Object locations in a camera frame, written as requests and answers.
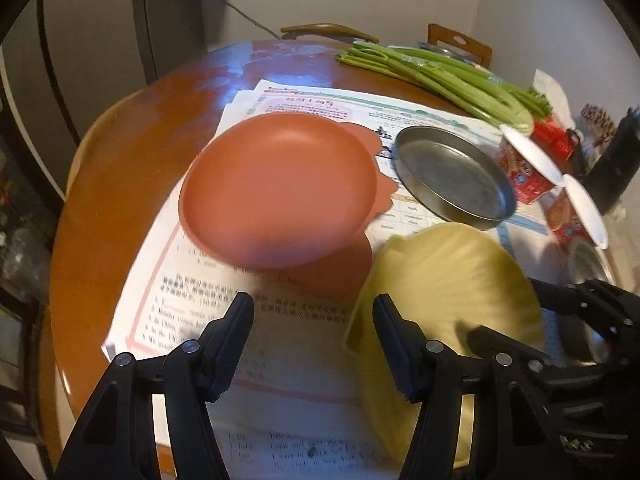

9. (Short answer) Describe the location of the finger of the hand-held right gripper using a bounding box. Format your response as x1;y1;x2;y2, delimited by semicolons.
464;326;621;396
530;279;640;361

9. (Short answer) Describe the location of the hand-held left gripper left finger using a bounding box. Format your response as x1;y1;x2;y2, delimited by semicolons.
55;291;256;480

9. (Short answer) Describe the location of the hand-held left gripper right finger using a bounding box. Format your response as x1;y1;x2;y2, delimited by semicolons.
372;294;566;480

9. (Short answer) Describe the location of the pale yellow bowl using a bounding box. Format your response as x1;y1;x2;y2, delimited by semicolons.
342;222;547;466

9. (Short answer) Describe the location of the white foam bowl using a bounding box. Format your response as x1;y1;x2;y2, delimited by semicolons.
497;124;565;206
545;174;609;256

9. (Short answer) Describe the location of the metal bowl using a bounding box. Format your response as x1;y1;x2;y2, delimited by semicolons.
567;240;618;361

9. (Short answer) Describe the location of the printed worksheet paper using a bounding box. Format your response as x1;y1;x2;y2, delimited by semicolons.
100;180;426;480
215;78;621;361

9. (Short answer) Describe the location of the black insulated bottle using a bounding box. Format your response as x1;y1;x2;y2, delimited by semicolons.
582;107;640;216

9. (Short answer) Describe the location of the round metal pan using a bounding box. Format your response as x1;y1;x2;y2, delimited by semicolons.
394;125;517;223

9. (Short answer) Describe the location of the red tissue box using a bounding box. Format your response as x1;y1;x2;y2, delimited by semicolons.
530;115;581;161

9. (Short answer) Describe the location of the white tissue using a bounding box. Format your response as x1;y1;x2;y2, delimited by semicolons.
532;67;576;126

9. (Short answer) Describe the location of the dark cluttered shelf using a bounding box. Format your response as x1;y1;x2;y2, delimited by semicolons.
0;105;66;441

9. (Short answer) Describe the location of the celery bunch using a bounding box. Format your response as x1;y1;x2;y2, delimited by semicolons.
335;42;553;136

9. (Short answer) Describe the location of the shallow metal dish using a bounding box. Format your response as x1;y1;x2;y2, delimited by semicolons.
432;46;478;61

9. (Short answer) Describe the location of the wooden chair with cutout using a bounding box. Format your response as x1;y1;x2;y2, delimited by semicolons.
427;23;493;68

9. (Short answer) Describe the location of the grey refrigerator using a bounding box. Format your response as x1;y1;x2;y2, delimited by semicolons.
0;0;161;206

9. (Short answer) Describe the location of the curved wooden chair back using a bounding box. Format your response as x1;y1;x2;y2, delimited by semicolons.
280;23;381;45

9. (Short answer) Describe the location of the black wire holder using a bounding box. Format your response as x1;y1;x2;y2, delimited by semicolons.
565;127;587;176

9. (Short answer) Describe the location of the thin grey cable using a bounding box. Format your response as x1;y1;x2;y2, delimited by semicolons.
200;0;286;36

